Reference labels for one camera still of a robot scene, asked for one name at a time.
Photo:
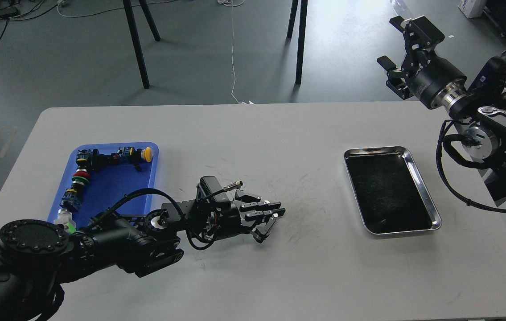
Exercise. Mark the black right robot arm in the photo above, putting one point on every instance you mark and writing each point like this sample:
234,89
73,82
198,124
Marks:
475,134

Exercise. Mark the white green switch block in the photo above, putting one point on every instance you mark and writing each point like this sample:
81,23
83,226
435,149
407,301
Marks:
65,220

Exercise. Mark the blue plastic tray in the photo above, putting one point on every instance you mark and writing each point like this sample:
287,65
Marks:
107,186

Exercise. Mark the silver metal tray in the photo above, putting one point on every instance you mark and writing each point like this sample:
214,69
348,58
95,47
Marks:
392,197

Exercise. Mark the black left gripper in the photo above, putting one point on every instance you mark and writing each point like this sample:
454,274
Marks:
246,207

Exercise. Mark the black tripod legs right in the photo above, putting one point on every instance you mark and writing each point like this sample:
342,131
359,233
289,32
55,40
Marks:
302,23

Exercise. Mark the green push button switch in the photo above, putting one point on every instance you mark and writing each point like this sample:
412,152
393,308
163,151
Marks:
80,180

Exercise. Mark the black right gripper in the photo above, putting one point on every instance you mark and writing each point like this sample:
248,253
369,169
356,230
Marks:
422,72

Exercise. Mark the blue black switch base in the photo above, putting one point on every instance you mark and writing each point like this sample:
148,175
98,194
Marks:
72,199

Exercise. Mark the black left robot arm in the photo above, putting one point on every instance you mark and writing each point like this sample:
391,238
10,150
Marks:
138,234

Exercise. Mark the red push button switch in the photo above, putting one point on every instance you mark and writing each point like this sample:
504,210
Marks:
82,173

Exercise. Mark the yellow push button switch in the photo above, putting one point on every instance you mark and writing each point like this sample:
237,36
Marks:
134,155

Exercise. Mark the white cardboard box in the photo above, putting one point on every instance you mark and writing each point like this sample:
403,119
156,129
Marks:
472,8

